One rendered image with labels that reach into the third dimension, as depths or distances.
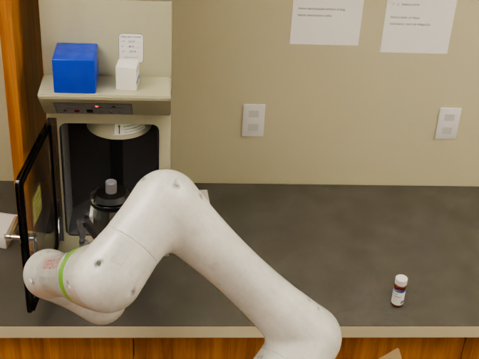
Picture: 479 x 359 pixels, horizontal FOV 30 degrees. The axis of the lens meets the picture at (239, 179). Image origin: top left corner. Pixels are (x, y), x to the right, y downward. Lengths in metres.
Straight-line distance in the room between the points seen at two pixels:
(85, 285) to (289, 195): 1.46
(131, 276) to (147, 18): 0.89
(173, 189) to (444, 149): 1.61
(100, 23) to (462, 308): 1.23
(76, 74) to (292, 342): 0.87
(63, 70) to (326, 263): 0.95
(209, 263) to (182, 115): 1.28
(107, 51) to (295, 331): 0.92
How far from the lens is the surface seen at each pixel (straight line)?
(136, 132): 2.40
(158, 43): 2.25
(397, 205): 2.90
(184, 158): 2.90
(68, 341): 2.44
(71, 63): 2.17
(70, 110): 2.29
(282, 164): 2.93
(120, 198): 2.23
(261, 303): 1.66
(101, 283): 1.50
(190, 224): 1.56
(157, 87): 2.23
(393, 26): 2.77
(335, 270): 2.58
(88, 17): 2.24
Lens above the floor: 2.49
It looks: 32 degrees down
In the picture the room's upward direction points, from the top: 3 degrees clockwise
